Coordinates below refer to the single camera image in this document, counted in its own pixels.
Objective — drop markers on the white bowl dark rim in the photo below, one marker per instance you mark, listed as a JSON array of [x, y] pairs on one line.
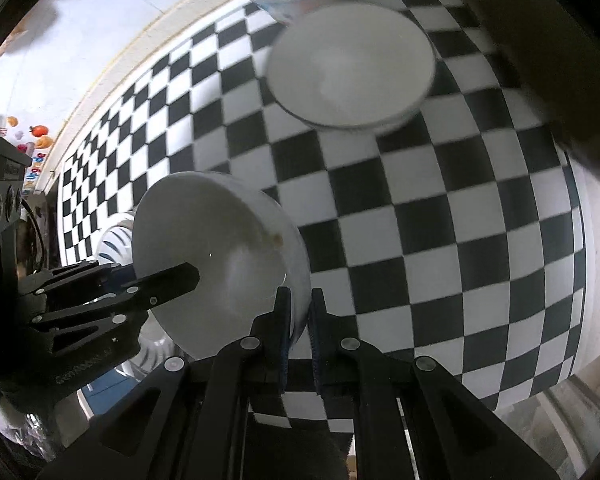
[[350, 70]]

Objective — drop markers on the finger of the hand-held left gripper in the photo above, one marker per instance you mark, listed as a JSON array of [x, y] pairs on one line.
[[170, 280], [80, 276]]

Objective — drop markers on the plain white bowl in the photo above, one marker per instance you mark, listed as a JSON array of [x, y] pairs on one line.
[[220, 230]]

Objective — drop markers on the brown rice cooker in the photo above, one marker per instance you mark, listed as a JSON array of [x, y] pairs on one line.
[[555, 60]]

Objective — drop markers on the colourful wall sticker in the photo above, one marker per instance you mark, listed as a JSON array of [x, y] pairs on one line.
[[40, 132]]

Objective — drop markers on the white plate black striped rim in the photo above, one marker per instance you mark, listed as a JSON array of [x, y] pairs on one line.
[[112, 245]]

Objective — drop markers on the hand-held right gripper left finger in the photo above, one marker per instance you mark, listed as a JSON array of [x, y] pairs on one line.
[[282, 330]]

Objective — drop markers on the black white checkered cloth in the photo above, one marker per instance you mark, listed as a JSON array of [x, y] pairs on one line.
[[430, 210]]

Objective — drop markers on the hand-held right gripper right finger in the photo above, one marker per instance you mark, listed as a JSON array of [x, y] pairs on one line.
[[317, 340]]

